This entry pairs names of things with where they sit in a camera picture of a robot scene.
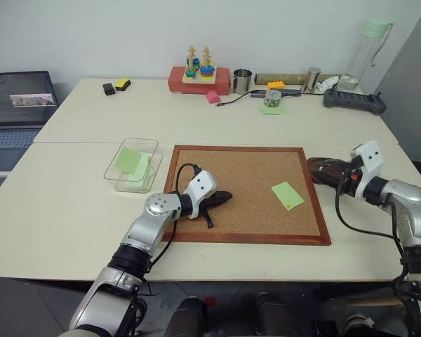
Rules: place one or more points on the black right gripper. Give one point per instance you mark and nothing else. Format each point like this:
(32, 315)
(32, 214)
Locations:
(351, 182)

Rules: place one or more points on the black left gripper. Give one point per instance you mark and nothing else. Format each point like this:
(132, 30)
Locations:
(213, 201)

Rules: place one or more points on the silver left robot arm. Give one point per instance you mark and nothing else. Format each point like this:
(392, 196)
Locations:
(158, 205)

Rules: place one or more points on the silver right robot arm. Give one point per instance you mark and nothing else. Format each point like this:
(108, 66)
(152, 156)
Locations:
(407, 200)

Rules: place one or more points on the green sticky note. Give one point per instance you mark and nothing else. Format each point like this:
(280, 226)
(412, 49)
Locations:
(286, 193)

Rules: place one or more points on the pale green note stack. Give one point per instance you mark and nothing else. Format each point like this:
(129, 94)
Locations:
(142, 177)

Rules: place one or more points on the clear plastic box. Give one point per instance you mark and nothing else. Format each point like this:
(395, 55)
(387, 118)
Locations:
(151, 154)

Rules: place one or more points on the bright green note sheet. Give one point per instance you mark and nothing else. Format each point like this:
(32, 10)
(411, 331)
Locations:
(128, 159)

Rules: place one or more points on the red rectangular box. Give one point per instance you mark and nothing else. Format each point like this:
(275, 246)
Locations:
(175, 82)

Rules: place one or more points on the dark grey handheld controller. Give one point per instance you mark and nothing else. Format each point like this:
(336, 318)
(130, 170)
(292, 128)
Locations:
(354, 102)

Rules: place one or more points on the crumpled white cloth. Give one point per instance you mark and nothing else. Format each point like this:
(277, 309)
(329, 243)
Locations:
(328, 84)

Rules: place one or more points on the dark slim usb hub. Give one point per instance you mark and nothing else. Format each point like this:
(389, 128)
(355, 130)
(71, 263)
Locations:
(294, 92)

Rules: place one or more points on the shiny metal cylinder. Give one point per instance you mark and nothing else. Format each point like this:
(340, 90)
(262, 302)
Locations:
(312, 80)

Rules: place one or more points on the patterned tape roll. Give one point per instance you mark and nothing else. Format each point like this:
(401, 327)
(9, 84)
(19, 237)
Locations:
(272, 99)

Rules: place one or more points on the yellow toy brick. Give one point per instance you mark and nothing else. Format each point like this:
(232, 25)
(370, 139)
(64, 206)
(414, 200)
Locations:
(276, 85)

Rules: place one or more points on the long brown rolled tube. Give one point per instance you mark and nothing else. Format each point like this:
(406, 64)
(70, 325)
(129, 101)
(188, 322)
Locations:
(287, 78)

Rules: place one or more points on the pink toy block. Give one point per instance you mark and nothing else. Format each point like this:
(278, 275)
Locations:
(213, 97)

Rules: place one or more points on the dark rounded shape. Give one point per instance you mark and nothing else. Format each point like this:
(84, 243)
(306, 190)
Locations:
(187, 317)

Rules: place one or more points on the clear bottle with green lid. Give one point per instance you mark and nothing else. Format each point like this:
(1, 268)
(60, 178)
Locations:
(363, 52)

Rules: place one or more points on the silver metal cup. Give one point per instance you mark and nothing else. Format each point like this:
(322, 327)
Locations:
(242, 81)

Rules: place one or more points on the yellow and black sponge eraser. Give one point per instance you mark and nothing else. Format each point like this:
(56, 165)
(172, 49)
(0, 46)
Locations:
(123, 85)

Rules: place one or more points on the small black rectangular block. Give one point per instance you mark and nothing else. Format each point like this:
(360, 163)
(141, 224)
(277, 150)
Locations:
(108, 89)

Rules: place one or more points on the grey open laptop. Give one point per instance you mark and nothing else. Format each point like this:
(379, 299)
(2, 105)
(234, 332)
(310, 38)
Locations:
(17, 116)

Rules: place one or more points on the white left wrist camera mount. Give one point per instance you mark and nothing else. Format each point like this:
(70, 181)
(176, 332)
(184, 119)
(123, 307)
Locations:
(201, 184)

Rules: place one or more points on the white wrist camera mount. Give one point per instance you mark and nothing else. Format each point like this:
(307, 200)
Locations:
(201, 184)
(370, 156)

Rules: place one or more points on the cork board with wooden frame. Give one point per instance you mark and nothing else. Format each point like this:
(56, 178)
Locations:
(245, 196)

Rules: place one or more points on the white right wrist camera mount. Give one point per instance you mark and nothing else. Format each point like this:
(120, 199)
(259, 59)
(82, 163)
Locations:
(370, 156)

